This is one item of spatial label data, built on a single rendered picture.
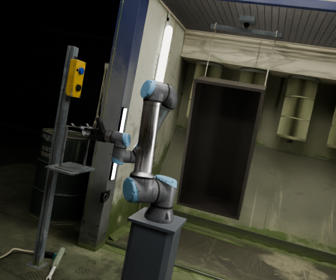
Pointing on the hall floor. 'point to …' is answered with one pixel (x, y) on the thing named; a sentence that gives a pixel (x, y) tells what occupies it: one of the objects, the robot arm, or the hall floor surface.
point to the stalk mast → (63, 108)
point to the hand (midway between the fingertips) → (82, 126)
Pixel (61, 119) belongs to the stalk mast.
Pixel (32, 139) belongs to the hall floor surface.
